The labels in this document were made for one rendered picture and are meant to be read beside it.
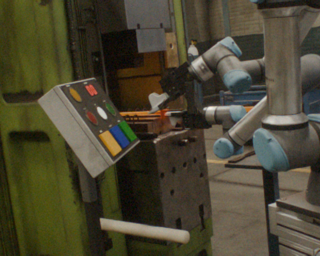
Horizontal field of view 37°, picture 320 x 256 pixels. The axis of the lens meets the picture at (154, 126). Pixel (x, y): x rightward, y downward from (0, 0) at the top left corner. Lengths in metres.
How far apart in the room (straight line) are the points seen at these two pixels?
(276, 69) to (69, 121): 0.60
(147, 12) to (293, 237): 1.10
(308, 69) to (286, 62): 0.51
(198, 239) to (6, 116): 1.01
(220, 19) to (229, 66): 10.03
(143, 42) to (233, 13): 9.31
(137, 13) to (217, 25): 9.60
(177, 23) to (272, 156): 1.40
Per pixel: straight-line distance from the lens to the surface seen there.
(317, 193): 1.33
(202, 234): 2.29
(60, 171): 1.93
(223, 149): 1.75
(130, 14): 1.96
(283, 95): 1.20
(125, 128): 1.63
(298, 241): 1.44
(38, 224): 2.23
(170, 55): 2.36
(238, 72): 1.45
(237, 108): 1.87
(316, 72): 1.71
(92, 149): 1.40
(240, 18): 11.16
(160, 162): 1.96
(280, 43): 1.19
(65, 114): 1.41
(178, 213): 2.10
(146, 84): 2.40
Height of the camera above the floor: 1.25
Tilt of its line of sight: 8 degrees down
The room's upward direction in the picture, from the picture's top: 7 degrees counter-clockwise
